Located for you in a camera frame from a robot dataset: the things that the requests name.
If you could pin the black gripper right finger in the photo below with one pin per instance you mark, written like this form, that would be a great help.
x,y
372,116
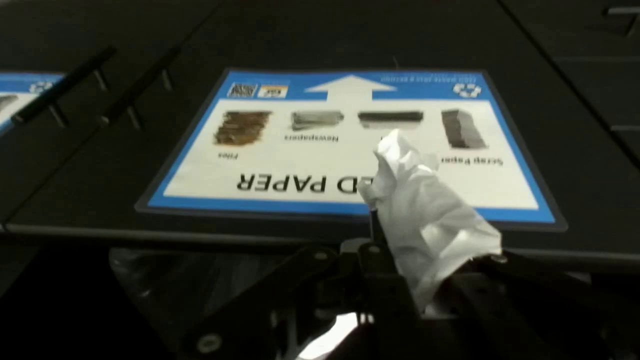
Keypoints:
x,y
507,320

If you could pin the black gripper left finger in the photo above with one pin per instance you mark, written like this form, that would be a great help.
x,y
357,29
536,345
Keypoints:
x,y
286,287

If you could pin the white paper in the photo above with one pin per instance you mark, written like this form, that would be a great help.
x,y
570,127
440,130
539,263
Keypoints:
x,y
426,213

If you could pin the black bin door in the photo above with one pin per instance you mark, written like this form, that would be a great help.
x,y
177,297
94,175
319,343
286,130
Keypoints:
x,y
66,41
400,33

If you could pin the black trash bag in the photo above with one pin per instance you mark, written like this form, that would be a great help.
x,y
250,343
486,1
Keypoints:
x,y
167,292

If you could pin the blue sign with downward arrow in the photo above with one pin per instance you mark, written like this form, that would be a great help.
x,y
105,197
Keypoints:
x,y
267,166

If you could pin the black cabinet drawer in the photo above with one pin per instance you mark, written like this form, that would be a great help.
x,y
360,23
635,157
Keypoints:
x,y
581,31
600,93

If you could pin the blue sign with upward arrow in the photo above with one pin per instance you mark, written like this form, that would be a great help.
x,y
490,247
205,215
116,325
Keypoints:
x,y
20,93

